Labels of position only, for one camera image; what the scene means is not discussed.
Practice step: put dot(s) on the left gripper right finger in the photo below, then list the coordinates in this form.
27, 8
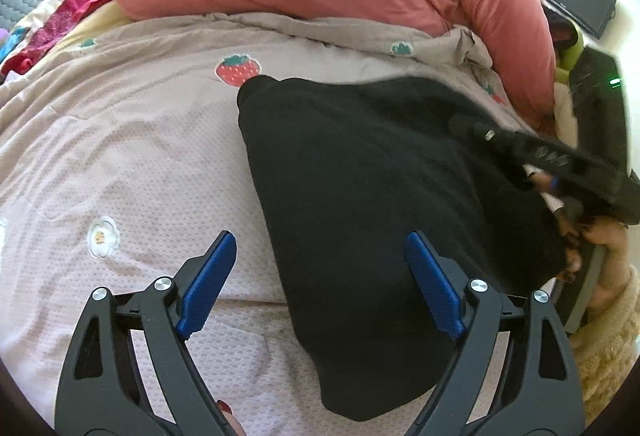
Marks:
538, 390

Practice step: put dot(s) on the beige fleece right sleeve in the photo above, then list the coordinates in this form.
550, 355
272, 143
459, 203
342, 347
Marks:
605, 349

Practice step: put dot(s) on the magenta red cloth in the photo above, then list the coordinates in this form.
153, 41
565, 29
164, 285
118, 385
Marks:
65, 18

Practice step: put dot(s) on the black sweatshirt with orange trim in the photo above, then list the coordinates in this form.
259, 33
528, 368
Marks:
344, 173

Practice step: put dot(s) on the green fleece garment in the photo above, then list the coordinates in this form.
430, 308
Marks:
568, 43

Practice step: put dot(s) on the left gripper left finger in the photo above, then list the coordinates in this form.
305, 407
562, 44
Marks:
101, 392

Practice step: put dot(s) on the pink strawberry print quilt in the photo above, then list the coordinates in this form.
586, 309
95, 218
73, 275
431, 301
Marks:
121, 158

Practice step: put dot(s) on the right hand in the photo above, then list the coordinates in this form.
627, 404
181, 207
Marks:
610, 238

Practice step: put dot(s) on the cream fleece blanket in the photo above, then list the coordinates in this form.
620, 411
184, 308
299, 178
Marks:
566, 125

